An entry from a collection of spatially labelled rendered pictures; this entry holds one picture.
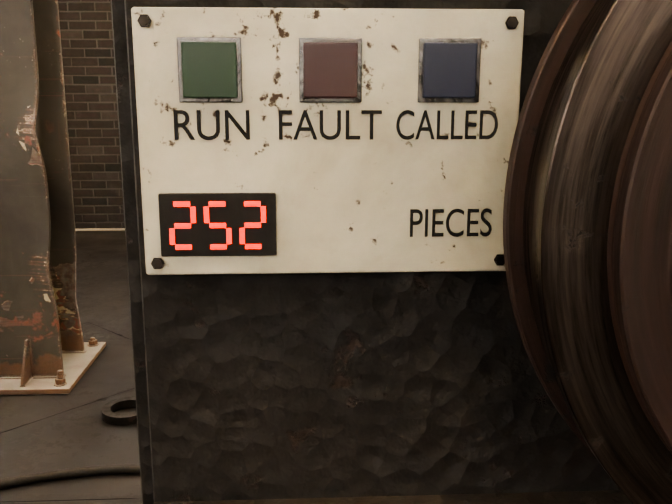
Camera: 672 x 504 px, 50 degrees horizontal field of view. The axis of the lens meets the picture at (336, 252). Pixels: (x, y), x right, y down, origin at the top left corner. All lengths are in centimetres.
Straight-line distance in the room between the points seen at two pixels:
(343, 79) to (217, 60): 8
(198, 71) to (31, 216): 266
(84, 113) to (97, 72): 37
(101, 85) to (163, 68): 618
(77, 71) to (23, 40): 366
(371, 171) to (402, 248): 6
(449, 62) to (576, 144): 14
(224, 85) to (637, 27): 25
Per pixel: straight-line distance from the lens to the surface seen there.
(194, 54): 50
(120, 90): 62
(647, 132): 39
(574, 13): 46
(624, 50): 40
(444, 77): 50
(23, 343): 328
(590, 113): 39
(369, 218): 51
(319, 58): 49
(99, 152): 672
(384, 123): 50
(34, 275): 318
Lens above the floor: 118
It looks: 12 degrees down
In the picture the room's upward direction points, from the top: straight up
